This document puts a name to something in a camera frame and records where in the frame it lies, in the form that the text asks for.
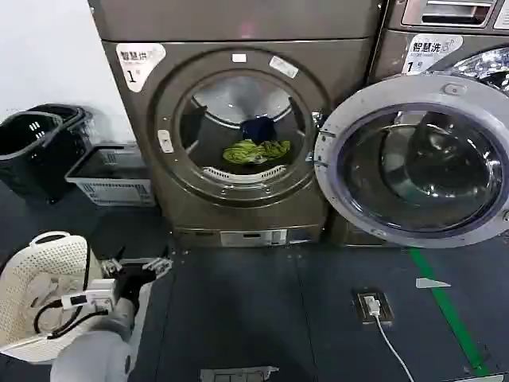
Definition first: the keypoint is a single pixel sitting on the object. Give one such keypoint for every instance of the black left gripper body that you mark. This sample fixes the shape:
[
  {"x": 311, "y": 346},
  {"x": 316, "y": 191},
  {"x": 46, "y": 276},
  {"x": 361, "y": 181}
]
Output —
[{"x": 131, "y": 280}]

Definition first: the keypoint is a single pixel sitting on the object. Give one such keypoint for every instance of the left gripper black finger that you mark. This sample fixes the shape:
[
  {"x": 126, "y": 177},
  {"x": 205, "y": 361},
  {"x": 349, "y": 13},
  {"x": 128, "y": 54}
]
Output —
[
  {"x": 158, "y": 266},
  {"x": 112, "y": 266}
]

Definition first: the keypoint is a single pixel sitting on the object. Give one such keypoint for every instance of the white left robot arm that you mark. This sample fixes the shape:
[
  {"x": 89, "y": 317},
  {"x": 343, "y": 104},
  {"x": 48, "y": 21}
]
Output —
[{"x": 95, "y": 350}]

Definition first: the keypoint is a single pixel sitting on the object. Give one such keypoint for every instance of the beige cloth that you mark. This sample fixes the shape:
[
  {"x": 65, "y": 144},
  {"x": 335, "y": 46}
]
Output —
[{"x": 49, "y": 287}]

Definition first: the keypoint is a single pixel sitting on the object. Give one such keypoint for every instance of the grey slotted plastic basket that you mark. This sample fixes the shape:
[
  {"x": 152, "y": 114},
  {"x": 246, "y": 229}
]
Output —
[{"x": 111, "y": 187}]

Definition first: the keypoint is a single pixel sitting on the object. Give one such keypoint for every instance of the grey dryer with open drum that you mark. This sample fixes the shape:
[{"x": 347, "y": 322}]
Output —
[{"x": 167, "y": 179}]

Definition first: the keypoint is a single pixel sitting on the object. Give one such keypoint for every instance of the white perforated laundry basket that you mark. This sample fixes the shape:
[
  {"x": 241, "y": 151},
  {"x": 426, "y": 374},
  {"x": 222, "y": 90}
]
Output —
[{"x": 24, "y": 274}]

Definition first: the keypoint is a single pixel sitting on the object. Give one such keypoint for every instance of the white curved lint filter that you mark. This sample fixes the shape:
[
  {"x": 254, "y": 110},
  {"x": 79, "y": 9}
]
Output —
[{"x": 238, "y": 176}]

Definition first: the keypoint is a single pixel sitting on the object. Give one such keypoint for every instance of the black plastic basket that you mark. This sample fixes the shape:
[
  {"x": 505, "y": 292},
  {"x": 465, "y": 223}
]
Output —
[
  {"x": 28, "y": 151},
  {"x": 73, "y": 119}
]

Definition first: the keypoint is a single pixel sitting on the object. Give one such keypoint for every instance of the green garment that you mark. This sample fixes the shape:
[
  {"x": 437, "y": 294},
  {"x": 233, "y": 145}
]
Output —
[{"x": 254, "y": 151}]

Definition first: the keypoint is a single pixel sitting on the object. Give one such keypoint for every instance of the dark blue garment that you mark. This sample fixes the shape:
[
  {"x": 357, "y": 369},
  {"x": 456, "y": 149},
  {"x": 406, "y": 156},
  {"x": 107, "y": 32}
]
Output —
[{"x": 257, "y": 127}]

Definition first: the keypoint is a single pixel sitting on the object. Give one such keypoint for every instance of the white label on dryer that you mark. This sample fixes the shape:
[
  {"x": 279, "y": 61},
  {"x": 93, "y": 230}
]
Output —
[{"x": 137, "y": 63}]

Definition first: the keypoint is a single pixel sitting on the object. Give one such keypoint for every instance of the metal floor socket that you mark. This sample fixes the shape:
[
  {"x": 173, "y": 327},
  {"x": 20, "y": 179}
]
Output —
[{"x": 360, "y": 310}]

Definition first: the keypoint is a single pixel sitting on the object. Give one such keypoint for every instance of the white floor tape piece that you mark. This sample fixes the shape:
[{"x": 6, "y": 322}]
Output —
[{"x": 429, "y": 283}]

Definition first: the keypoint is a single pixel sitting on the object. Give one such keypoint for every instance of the round glass dryer door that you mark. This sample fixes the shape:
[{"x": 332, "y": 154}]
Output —
[{"x": 421, "y": 159}]

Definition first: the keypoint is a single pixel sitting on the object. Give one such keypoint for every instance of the green floor tape strip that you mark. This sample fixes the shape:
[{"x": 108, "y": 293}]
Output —
[{"x": 445, "y": 306}]

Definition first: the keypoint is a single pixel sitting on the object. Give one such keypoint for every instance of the grey washing machine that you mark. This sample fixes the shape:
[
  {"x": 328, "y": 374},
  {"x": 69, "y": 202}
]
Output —
[{"x": 391, "y": 51}]

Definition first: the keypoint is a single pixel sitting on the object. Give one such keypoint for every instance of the white label on washing machine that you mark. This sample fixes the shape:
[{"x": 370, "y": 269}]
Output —
[{"x": 431, "y": 51}]

